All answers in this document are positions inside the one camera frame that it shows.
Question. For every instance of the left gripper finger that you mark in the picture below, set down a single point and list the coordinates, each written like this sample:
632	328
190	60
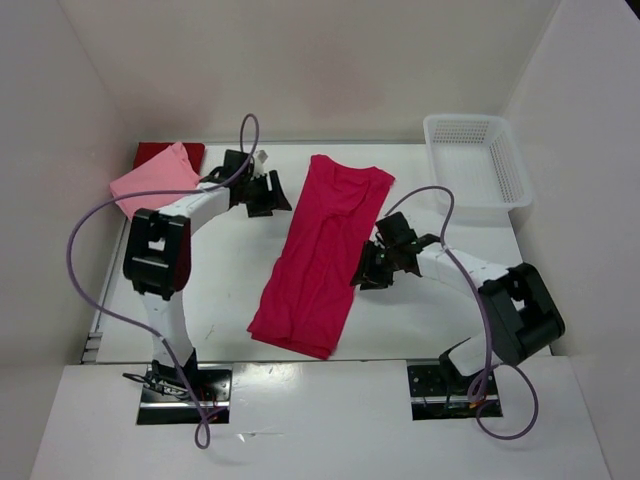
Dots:
278	197
259	210

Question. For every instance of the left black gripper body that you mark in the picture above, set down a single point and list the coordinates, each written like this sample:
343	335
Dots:
255	189

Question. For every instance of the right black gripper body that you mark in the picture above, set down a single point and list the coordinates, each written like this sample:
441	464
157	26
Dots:
385	262

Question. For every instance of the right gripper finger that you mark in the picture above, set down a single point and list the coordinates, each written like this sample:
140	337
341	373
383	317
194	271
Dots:
380	284
362	275

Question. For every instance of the crimson t shirt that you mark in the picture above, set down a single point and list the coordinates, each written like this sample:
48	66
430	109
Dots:
306	301

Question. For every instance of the dark red t shirt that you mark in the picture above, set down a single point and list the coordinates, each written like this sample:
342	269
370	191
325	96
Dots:
147	150

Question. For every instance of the pink t shirt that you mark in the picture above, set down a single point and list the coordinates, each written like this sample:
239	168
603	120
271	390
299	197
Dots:
168	170

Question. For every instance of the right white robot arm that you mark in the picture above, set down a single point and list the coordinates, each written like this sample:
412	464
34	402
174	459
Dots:
519	316

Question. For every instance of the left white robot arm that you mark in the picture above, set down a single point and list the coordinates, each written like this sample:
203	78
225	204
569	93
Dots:
158	263

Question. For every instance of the white plastic basket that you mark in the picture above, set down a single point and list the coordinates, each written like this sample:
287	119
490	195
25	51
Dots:
478	159

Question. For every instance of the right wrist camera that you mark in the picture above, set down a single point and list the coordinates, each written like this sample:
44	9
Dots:
394	230

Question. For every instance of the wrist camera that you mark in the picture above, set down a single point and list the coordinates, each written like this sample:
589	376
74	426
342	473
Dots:
234	159
394	230

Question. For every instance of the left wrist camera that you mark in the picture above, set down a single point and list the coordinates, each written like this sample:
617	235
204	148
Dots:
234	159

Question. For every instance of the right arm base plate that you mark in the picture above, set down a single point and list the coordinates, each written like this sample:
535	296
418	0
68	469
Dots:
433	397

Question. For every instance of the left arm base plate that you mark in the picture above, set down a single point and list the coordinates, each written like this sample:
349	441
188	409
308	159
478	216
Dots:
166	402

